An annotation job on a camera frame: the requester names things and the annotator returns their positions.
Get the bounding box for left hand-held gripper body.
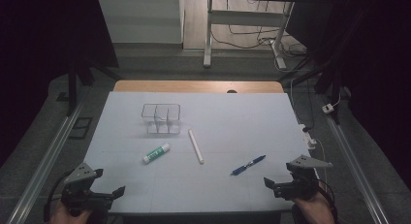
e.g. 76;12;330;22
60;162;114;217

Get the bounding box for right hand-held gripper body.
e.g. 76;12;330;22
273;154;333;202

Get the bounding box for blue pen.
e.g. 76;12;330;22
230;154;267;176

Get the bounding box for green and white glue stick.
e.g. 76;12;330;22
142;143;172;165

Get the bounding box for white pen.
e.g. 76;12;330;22
188;128;206;165

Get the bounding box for clear plastic pen organizer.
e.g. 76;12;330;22
141;103;182;136

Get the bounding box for person's right hand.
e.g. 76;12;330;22
292;191;335;224

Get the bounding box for person's left hand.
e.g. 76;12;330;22
47;201;93;224

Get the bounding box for white power strip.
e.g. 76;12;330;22
299;123;318;150

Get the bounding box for black metal stand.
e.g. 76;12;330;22
66;55;124;117
277;55;344;125

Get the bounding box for white cabinet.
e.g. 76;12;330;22
97;0;185;45

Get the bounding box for right hand-held gripper black cable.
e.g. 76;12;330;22
318;178;339;224

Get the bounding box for thin white cable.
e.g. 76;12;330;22
314;138;330;194

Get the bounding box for aluminium floor rail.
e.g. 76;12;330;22
324;115;391;224
6;101;85;224

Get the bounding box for black rectangular floor frame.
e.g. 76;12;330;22
68;116;94;141

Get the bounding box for black floor cables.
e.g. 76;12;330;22
211;0;308;73

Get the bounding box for white metal desk frame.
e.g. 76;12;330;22
203;0;296;70

